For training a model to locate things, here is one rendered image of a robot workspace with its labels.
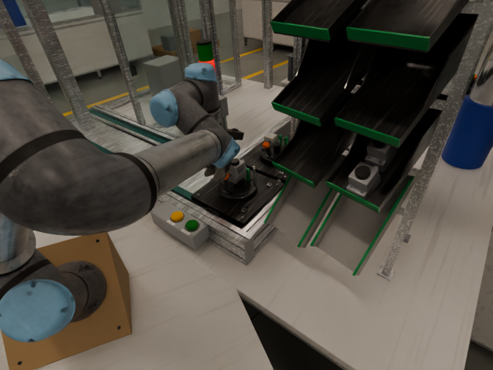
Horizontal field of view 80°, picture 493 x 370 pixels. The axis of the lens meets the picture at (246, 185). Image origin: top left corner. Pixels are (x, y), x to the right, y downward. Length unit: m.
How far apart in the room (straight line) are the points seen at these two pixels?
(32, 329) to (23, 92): 0.47
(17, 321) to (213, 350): 0.43
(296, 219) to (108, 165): 0.60
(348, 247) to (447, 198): 0.61
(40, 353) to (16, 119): 0.72
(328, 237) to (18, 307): 0.70
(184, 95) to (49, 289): 0.48
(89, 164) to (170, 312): 0.64
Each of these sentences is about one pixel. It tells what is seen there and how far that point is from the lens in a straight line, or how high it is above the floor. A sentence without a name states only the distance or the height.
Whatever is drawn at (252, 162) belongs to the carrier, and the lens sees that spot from 1.19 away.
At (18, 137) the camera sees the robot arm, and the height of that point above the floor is 1.51.
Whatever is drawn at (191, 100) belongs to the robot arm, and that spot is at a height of 1.38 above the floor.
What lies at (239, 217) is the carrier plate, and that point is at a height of 0.97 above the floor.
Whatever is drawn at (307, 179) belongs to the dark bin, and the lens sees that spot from 0.71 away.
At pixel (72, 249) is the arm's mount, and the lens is 0.93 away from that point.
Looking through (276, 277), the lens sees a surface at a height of 0.86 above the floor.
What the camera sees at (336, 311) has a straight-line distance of 0.90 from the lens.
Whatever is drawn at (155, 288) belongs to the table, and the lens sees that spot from 0.98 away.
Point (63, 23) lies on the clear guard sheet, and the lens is 2.06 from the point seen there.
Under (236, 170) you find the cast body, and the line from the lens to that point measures 0.97.
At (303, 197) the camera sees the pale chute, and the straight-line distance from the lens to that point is 0.86.
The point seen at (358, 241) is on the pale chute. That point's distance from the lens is 0.82.
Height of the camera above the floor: 1.64
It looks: 39 degrees down
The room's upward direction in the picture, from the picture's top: 5 degrees counter-clockwise
